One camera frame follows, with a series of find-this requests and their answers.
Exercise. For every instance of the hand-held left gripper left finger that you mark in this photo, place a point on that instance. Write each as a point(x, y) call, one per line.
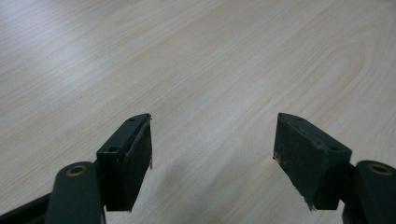
point(123, 161)

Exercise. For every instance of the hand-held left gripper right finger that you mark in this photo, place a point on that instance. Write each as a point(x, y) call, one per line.
point(308, 158)

